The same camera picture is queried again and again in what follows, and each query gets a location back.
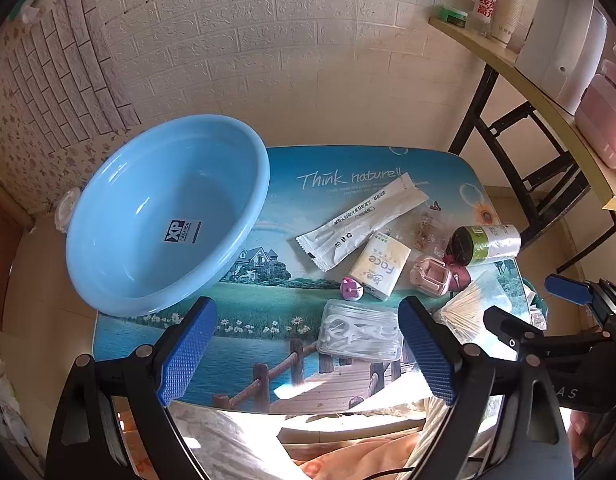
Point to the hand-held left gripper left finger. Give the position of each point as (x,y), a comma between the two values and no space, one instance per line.
(188,350)

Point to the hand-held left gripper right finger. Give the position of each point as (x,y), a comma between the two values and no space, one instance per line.
(428,355)

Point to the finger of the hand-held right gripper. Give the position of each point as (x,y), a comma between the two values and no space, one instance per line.
(568,289)
(508,327)

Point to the clear bag of toothpicks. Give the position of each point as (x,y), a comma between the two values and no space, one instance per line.
(468,305)

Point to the dark red small clip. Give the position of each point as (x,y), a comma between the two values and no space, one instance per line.
(459,276)

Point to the clear floss pick box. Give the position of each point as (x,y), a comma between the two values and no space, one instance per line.
(358,330)

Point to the pink plastic holder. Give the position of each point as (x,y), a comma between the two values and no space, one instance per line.
(428,277)

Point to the green-white lidded can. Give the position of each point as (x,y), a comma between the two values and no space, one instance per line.
(493,244)

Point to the yellow white tissue pack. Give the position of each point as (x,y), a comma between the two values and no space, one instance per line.
(378,265)

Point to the clear snack packet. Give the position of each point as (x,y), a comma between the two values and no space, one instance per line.
(425,230)

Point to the long white packet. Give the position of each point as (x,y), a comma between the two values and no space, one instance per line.
(358,220)

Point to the light blue plastic basin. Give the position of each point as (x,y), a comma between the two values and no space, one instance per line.
(153,200)

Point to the person's right hand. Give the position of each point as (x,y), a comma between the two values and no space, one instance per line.
(582,435)

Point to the teal basket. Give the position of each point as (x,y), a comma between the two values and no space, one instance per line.
(535,305)

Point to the pink storage box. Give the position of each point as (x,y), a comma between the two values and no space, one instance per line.
(605,115)

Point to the white lidded pot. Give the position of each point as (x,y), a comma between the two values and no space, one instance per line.
(63,210)

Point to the white plastic bag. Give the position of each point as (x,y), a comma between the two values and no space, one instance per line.
(8,420)

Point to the brown wooden door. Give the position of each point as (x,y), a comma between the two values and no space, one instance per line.
(3,270)

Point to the white appliance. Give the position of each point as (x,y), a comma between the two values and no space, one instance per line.
(558,45)

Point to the stack of paper cups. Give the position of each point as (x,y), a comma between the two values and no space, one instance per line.
(505,17)

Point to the clear bottle red label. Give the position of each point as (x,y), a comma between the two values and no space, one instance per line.
(483,7)

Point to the green lidded jar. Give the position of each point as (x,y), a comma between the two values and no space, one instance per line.
(454,16)

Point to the black metal desk frame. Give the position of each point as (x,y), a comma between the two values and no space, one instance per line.
(538,170)

